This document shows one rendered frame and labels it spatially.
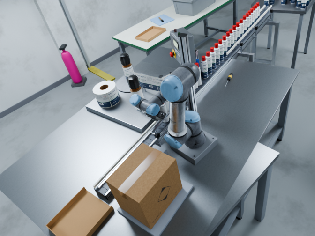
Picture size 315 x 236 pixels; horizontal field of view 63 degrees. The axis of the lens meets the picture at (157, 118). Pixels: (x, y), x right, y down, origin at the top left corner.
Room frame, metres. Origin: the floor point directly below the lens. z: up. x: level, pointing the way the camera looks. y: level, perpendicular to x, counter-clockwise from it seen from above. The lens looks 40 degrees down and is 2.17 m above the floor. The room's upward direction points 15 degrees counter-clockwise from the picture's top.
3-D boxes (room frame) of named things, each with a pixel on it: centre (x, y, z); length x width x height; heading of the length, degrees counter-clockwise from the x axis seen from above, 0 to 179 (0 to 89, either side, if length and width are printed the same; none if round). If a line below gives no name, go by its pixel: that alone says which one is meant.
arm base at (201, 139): (1.19, -0.20, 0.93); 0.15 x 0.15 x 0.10
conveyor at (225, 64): (1.54, -0.14, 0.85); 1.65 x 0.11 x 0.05; 133
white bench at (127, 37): (3.70, -0.68, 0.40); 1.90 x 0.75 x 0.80; 123
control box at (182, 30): (1.56, -0.28, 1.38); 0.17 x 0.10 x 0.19; 8
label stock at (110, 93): (1.91, 0.37, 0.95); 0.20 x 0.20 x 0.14
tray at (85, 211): (0.86, 0.58, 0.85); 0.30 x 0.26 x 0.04; 133
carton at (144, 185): (0.86, 0.15, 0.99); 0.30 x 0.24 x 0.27; 132
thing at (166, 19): (3.64, -0.41, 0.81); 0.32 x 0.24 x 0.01; 18
